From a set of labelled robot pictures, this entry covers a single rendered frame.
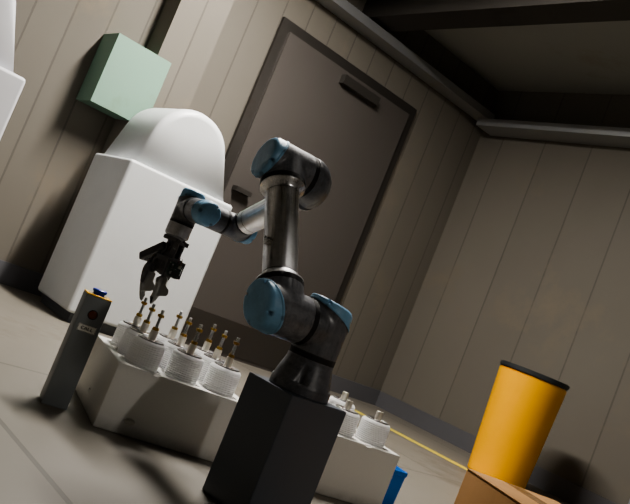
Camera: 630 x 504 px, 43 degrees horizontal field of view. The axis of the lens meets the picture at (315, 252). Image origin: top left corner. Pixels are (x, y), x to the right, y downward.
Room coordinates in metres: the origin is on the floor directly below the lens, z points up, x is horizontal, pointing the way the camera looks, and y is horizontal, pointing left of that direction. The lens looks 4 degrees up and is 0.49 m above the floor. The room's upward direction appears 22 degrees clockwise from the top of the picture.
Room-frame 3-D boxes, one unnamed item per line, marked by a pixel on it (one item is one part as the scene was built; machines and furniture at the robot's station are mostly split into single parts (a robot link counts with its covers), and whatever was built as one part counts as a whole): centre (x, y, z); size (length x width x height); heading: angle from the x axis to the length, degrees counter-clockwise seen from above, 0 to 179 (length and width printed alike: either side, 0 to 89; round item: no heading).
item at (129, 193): (4.29, 0.90, 0.61); 0.66 x 0.56 x 1.23; 129
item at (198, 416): (2.39, 0.27, 0.09); 0.39 x 0.39 x 0.18; 23
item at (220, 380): (2.32, 0.11, 0.16); 0.10 x 0.10 x 0.18
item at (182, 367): (2.28, 0.22, 0.16); 0.10 x 0.10 x 0.18
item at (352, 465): (2.60, -0.22, 0.09); 0.39 x 0.39 x 0.18; 25
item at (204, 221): (2.37, 0.34, 0.64); 0.11 x 0.11 x 0.08; 34
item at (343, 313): (1.94, -0.08, 0.47); 0.13 x 0.12 x 0.14; 124
